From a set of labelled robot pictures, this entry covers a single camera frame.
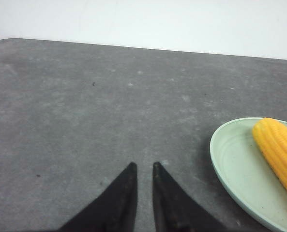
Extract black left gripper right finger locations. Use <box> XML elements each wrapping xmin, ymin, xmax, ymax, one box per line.
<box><xmin>152</xmin><ymin>162</ymin><xmax>225</xmax><ymax>232</ymax></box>

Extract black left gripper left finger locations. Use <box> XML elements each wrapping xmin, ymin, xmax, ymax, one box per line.
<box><xmin>58</xmin><ymin>162</ymin><xmax>137</xmax><ymax>232</ymax></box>

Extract yellow corn cob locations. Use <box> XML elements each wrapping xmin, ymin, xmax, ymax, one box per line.
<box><xmin>252</xmin><ymin>118</ymin><xmax>287</xmax><ymax>191</ymax></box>

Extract light green plate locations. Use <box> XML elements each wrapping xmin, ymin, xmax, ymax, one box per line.
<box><xmin>210</xmin><ymin>117</ymin><xmax>287</xmax><ymax>232</ymax></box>

